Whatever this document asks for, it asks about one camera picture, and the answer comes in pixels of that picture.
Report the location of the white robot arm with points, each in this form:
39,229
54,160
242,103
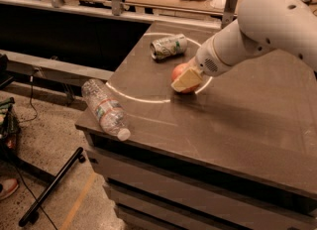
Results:
262,26

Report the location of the dark bag on floor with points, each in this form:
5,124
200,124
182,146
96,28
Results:
9,124

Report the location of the metal rail bracket right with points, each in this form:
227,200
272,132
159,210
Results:
229,12

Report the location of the black metal floor bar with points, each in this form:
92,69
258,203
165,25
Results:
32,214

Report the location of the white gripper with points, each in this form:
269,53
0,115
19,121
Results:
207,59

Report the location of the clear plastic water bottle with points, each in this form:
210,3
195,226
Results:
106,109

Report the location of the green 7up can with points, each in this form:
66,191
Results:
168,47

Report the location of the grey drawer cabinet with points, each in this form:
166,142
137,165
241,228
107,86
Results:
160,189

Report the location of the white and orange shoe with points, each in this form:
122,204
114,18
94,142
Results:
8,187

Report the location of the red apple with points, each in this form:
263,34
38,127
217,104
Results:
180,75

